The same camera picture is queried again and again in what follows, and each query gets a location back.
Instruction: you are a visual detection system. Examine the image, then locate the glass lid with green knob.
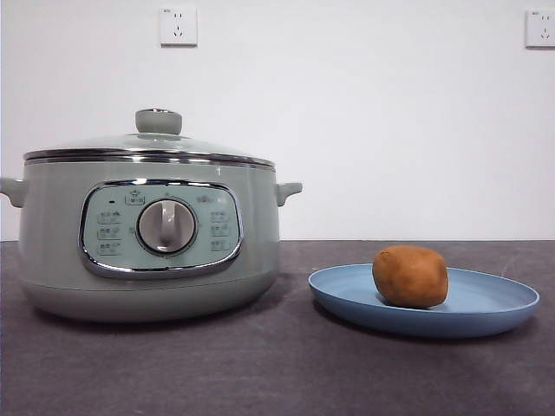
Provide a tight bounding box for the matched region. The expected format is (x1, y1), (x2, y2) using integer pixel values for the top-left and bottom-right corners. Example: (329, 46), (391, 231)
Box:
(23, 107), (276, 168)

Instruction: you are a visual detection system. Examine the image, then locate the brown potato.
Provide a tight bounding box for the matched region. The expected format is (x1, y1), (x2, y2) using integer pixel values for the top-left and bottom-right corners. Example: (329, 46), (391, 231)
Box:
(371, 244), (449, 310)

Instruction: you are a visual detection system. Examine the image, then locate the pale green electric steamer pot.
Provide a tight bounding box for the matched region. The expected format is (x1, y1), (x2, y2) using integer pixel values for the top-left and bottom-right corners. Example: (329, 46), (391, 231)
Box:
(0, 159), (304, 323)

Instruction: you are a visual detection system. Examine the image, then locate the blue round plate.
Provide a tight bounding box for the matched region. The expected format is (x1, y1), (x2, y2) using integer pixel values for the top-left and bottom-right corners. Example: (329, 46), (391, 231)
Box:
(308, 263), (542, 340)

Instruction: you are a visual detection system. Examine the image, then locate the white wall socket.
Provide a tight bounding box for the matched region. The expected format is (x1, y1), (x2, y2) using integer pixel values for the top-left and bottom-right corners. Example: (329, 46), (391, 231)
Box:
(159, 7), (199, 48)
(525, 9), (555, 49)

